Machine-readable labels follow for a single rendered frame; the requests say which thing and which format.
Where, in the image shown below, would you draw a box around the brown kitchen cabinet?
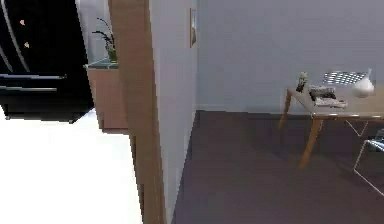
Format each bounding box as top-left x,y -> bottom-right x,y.
83,57 -> 130,134

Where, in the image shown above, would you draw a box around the dark house plant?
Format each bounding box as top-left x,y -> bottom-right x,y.
92,17 -> 119,63

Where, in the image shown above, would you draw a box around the small potted plant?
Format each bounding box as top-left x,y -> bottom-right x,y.
295,71 -> 309,94

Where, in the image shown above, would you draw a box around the grey stacked books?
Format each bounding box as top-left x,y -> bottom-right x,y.
308,84 -> 349,110

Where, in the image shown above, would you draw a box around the black fridge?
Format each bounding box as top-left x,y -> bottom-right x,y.
0,0 -> 95,125

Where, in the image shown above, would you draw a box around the wooden table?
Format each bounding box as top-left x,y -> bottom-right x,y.
278,83 -> 384,170

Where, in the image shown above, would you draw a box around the white vase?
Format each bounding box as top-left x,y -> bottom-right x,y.
351,68 -> 376,99

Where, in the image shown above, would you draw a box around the silver fridge handle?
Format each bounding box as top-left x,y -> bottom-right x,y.
0,44 -> 15,74
0,73 -> 68,81
0,85 -> 58,93
0,0 -> 32,74

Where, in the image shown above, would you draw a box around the white wire chair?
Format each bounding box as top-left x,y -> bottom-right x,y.
345,119 -> 384,198

